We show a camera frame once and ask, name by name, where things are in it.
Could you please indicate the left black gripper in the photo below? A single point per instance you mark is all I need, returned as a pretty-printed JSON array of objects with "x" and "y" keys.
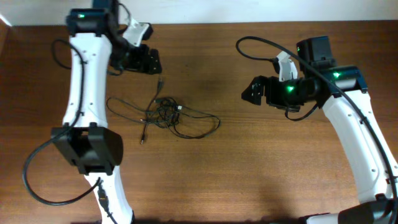
[{"x": 137, "y": 59}]

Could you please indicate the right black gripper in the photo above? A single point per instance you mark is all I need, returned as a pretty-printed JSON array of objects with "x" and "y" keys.
[{"x": 272, "y": 97}]

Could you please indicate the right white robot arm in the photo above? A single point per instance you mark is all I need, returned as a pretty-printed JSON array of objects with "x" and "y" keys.
[{"x": 311, "y": 74}]

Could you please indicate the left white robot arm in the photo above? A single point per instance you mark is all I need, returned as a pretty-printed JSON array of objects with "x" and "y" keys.
[{"x": 97, "y": 42}]

